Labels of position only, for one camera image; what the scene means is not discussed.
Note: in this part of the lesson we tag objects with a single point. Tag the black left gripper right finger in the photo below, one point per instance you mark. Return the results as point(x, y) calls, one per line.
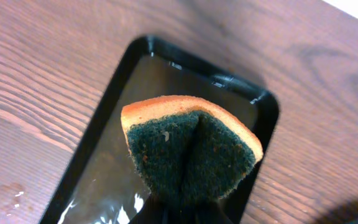
point(208, 212)

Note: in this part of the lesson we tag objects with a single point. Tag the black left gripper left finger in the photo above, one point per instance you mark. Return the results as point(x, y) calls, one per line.
point(154, 211)

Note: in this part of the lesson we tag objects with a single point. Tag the orange green scrub sponge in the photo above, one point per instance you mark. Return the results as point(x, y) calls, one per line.
point(188, 150)

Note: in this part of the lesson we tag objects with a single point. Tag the black rectangular water tray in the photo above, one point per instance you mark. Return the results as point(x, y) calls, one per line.
point(100, 184)

